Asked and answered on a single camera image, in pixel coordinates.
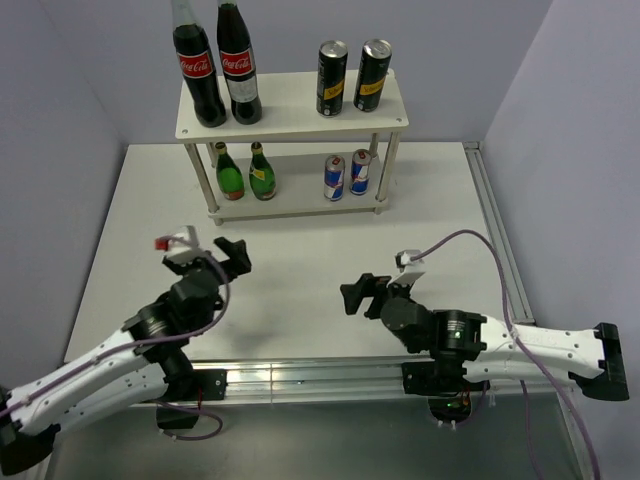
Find green glass bottle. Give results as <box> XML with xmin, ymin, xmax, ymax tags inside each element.
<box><xmin>214</xmin><ymin>142</ymin><xmax>245</xmax><ymax>201</ymax></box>
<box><xmin>249</xmin><ymin>142</ymin><xmax>276</xmax><ymax>201</ymax></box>

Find Red Bull can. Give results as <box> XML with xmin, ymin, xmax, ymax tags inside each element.
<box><xmin>324</xmin><ymin>155</ymin><xmax>345</xmax><ymax>201</ymax></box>
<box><xmin>350</xmin><ymin>149</ymin><xmax>372</xmax><ymax>195</ymax></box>

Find dark gold-band beverage can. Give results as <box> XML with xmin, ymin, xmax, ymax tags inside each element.
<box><xmin>353</xmin><ymin>39</ymin><xmax>392</xmax><ymax>112</ymax></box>

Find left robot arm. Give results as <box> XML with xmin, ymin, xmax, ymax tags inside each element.
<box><xmin>1</xmin><ymin>227</ymin><xmax>252</xmax><ymax>476</ymax></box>

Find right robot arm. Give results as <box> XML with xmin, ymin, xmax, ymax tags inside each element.
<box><xmin>340</xmin><ymin>273</ymin><xmax>630</xmax><ymax>402</ymax></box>

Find white two-tier shelf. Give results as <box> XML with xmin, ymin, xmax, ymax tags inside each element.
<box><xmin>175</xmin><ymin>71</ymin><xmax>409</xmax><ymax>225</ymax></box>

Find right Coca-Cola glass bottle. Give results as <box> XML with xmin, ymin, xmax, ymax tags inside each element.
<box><xmin>216</xmin><ymin>1</ymin><xmax>262</xmax><ymax>125</ymax></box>

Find coca-cola glass bottle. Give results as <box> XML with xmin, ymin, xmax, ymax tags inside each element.
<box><xmin>216</xmin><ymin>1</ymin><xmax>262</xmax><ymax>125</ymax></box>
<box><xmin>171</xmin><ymin>0</ymin><xmax>227</xmax><ymax>128</ymax></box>

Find left Coca-Cola glass bottle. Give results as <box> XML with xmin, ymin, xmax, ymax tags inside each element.
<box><xmin>171</xmin><ymin>0</ymin><xmax>227</xmax><ymax>128</ymax></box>

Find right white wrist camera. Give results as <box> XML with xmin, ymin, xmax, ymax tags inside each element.
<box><xmin>391</xmin><ymin>250</ymin><xmax>425</xmax><ymax>287</ymax></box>

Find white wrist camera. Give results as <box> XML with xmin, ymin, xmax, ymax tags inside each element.
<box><xmin>154</xmin><ymin>225</ymin><xmax>201</xmax><ymax>265</ymax></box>
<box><xmin>391</xmin><ymin>250</ymin><xmax>425</xmax><ymax>287</ymax></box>

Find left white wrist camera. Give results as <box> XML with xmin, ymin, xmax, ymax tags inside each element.
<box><xmin>154</xmin><ymin>225</ymin><xmax>201</xmax><ymax>265</ymax></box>

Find aluminium frame rail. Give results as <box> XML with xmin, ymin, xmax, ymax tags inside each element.
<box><xmin>24</xmin><ymin>141</ymin><xmax>601</xmax><ymax>480</ymax></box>

